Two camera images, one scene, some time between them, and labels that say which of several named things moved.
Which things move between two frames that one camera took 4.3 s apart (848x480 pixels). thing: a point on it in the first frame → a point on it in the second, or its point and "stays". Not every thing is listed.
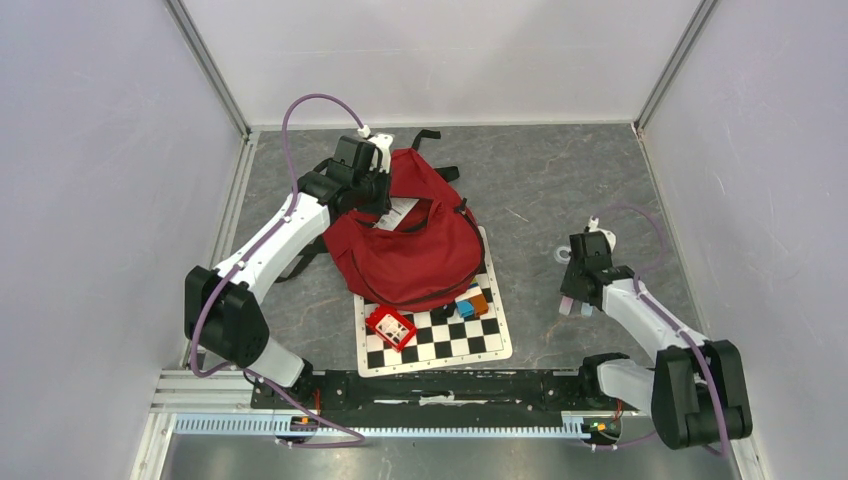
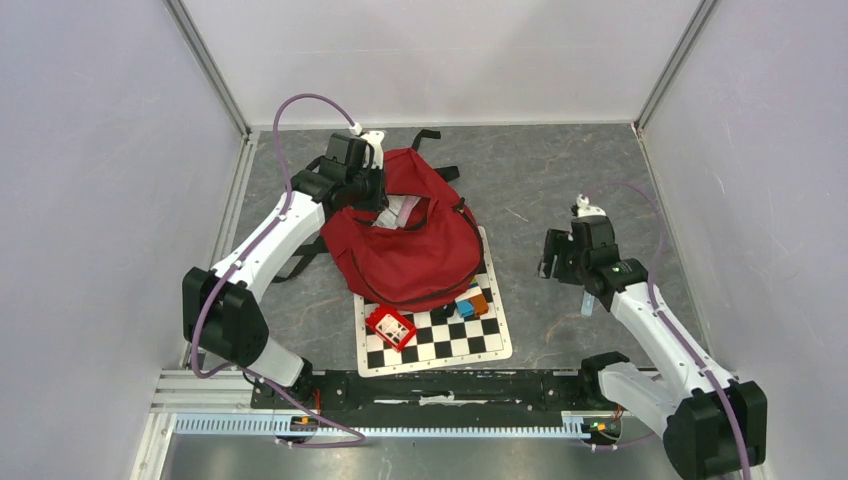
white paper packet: [401, 208] stays
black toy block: [439, 315] stays
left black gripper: [383, 204] stays
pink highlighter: [566, 305] → [407, 206]
